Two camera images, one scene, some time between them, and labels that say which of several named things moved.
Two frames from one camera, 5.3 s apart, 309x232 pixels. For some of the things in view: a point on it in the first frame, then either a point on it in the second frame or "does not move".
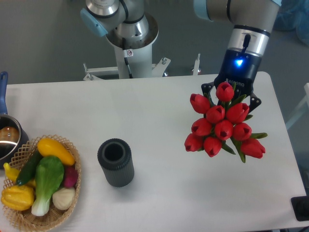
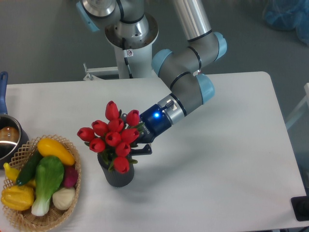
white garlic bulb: [63, 198] does not move
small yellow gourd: [12, 174] does not move
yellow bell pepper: [17, 197] does not move
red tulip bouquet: [223, 125] -> [115, 136]
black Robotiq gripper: [239, 69] -> [155, 122]
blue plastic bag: [293, 15] does not move
